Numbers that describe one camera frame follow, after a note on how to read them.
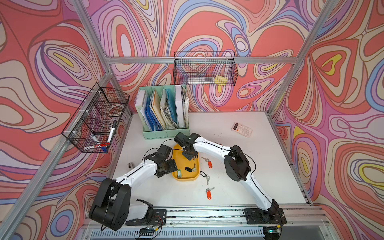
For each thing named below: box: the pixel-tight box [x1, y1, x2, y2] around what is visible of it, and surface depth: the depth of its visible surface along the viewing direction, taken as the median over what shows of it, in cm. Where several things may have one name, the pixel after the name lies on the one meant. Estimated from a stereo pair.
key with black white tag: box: [199, 171, 211, 186], surface depth 90 cm
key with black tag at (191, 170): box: [185, 163, 197, 173], surface depth 91 cm
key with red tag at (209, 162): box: [201, 156, 213, 169], surface depth 94 cm
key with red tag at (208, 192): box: [205, 187, 215, 200], surface depth 83 cm
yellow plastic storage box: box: [172, 144, 200, 182], surface depth 90 cm
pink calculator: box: [232, 122, 253, 138], surface depth 110 cm
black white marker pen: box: [107, 120, 117, 144], surface depth 70 cm
